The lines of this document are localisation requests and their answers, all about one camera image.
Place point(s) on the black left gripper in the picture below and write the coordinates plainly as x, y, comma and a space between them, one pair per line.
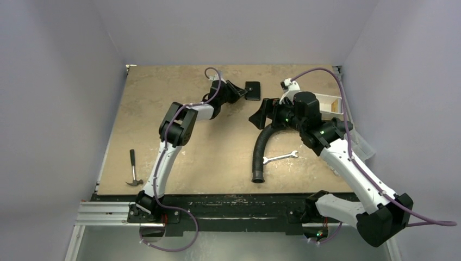
236, 94

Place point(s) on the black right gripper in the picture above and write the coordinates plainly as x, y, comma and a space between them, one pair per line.
268, 110

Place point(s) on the black leather card holder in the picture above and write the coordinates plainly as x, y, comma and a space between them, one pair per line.
253, 90

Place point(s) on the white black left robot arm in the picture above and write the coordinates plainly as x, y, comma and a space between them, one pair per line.
175, 132

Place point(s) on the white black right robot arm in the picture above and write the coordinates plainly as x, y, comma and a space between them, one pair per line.
360, 191

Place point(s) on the silver open-end wrench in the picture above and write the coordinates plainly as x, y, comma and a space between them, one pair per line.
293, 154

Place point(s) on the white plastic tray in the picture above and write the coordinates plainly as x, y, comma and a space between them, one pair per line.
325, 102

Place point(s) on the clear plastic organizer box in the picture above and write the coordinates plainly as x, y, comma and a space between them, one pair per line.
360, 147

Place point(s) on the small metal hammer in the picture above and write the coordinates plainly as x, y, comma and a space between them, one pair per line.
135, 181

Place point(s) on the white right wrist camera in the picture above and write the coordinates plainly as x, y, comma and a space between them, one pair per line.
290, 89

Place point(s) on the black aluminium base frame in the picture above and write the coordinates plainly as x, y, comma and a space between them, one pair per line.
287, 213

